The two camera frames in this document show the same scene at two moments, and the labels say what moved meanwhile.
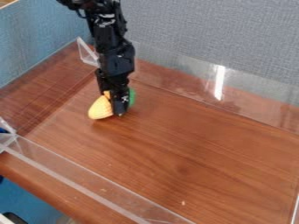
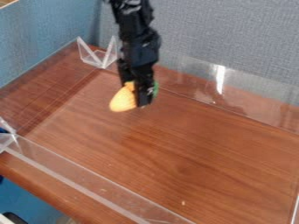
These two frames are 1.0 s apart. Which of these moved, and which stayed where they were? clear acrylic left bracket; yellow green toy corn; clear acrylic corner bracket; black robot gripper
Moved: black robot gripper; yellow green toy corn
Stayed: clear acrylic left bracket; clear acrylic corner bracket
